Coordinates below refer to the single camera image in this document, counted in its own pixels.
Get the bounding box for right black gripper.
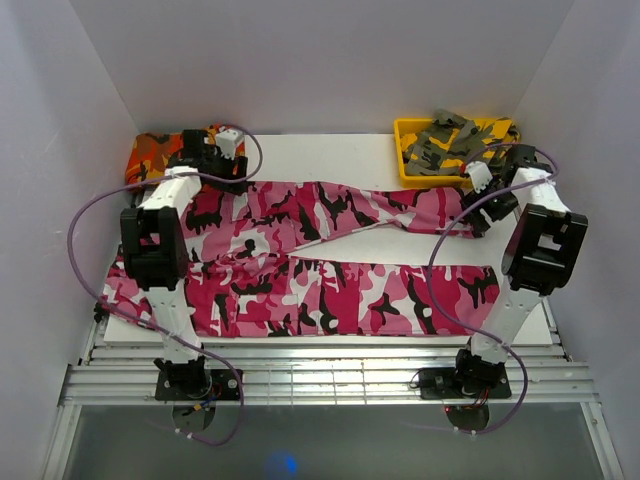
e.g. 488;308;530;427
459;174;519;233

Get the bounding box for pink camouflage trousers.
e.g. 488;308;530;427
97;179;504;339

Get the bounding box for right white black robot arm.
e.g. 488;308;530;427
451;144;588;397

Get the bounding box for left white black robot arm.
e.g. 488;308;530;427
120;126;248;400

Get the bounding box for orange camouflage folded trousers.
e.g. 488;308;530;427
125;124;247;184

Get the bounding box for green yellow camouflage trousers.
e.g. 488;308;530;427
398;109;521;176

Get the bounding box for yellow plastic bin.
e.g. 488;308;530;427
393;117;524;190

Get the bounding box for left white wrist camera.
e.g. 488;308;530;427
214;128;244;160

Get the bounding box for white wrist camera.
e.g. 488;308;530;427
464;161;493;193
214;128;244;160

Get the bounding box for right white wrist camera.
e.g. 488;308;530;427
464;161;493;193

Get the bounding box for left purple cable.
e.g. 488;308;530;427
68;124;264;447

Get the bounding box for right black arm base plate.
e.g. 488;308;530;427
409;367;512;400

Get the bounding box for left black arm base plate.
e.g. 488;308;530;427
154;369;240;402

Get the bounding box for aluminium rail frame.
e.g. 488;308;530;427
42;303;623;479

